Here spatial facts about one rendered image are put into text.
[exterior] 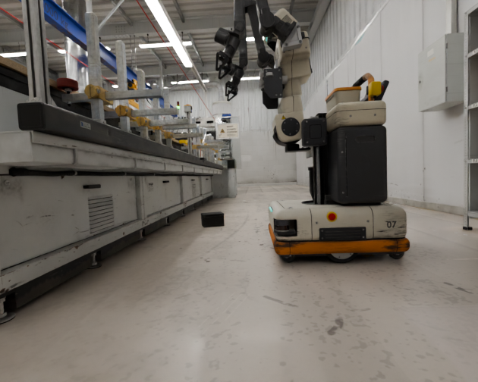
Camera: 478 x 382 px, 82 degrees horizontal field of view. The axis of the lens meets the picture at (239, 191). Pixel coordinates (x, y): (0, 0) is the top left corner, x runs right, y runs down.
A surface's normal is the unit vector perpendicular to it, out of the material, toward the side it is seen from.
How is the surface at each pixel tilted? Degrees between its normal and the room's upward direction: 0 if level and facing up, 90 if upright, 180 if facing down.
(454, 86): 90
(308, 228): 90
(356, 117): 90
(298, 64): 90
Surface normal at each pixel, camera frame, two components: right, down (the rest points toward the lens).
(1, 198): 1.00, -0.04
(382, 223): -0.04, 0.05
